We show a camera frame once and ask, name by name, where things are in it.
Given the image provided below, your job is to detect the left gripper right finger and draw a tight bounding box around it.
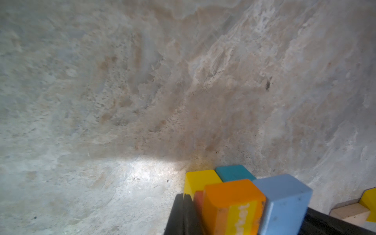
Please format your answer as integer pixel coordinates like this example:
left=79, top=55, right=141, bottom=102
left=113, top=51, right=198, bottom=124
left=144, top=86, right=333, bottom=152
left=298, top=208, right=376, bottom=235

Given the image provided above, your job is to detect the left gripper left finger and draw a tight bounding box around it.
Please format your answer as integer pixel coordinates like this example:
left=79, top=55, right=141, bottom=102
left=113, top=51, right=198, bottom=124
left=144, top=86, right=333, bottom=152
left=164, top=193, right=203, bottom=235

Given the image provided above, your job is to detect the red wooden block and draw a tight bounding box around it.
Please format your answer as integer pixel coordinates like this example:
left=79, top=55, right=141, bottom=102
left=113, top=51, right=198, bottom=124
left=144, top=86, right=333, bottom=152
left=193, top=191, right=204, bottom=219

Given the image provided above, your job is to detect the light blue wooden block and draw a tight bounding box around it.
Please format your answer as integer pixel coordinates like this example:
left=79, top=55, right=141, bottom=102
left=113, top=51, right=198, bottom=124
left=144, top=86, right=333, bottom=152
left=253, top=174, right=313, bottom=235

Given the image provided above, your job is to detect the yellow wooden cube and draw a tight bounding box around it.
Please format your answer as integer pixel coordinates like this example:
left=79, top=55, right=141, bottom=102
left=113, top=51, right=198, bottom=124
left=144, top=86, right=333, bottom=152
left=184, top=170, right=222, bottom=198

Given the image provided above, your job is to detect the orange supermarket block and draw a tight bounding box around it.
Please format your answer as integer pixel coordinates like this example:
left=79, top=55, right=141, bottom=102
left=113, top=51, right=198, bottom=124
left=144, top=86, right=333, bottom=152
left=202, top=179, right=266, bottom=235

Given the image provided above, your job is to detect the teal wooden cube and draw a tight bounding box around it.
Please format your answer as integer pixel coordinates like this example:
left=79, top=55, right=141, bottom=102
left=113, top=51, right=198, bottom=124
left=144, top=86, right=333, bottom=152
left=215, top=165, right=256, bottom=182

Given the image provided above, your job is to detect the plain wooden block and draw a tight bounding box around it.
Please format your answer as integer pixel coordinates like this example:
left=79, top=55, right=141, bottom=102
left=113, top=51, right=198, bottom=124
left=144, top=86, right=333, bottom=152
left=329, top=203, right=371, bottom=227

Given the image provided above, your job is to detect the small yellow wedge block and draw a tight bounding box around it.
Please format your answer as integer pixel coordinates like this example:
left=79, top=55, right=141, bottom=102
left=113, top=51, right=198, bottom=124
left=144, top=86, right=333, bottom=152
left=359, top=188, right=376, bottom=223

